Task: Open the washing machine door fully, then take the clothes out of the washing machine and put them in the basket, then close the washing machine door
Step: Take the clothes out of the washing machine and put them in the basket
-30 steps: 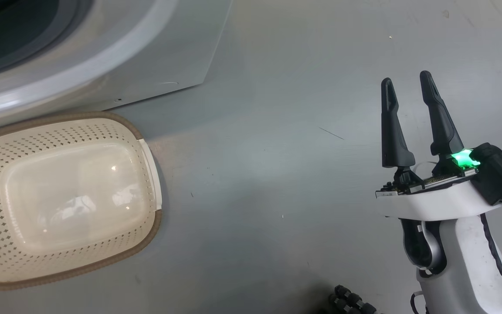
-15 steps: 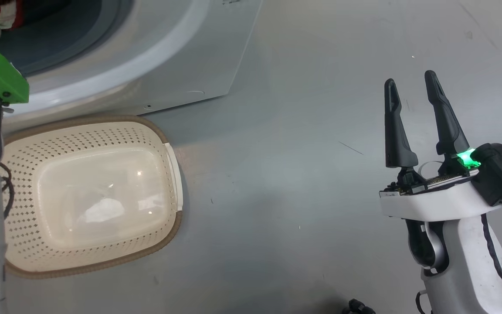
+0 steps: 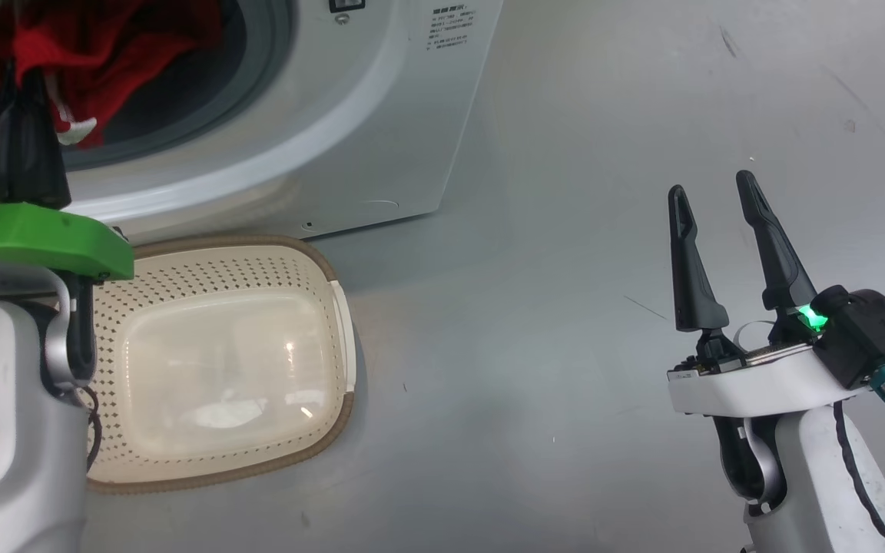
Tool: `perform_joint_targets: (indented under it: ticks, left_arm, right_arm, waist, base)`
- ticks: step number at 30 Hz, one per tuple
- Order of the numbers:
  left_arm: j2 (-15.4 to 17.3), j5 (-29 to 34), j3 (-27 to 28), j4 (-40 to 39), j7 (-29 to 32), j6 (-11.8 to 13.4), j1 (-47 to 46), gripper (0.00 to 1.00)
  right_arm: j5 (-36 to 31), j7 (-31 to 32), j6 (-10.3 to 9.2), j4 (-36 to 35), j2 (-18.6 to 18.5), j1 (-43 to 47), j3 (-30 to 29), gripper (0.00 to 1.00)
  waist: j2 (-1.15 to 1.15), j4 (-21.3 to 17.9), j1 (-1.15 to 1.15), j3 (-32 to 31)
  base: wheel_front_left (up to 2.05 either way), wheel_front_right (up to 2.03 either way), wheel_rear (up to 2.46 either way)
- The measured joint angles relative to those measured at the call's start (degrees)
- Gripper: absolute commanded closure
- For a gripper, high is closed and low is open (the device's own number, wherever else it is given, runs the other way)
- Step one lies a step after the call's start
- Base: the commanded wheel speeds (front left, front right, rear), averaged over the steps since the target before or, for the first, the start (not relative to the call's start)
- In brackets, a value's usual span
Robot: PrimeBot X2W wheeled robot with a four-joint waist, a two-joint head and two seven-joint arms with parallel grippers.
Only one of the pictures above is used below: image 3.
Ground red white garment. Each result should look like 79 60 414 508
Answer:
0 0 223 148

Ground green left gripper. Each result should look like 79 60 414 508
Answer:
0 65 134 281

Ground white washing machine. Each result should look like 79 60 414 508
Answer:
0 0 505 248

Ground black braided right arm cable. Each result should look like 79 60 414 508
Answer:
832 399 885 553

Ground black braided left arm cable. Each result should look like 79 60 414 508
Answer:
78 384 104 473

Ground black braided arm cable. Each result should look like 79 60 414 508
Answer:
832 399 885 553
78 384 104 473

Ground grey text label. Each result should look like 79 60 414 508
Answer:
427 6 479 53

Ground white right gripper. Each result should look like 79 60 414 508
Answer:
667 171 873 419

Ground cream perforated laundry basket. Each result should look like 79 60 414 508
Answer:
57 234 357 494

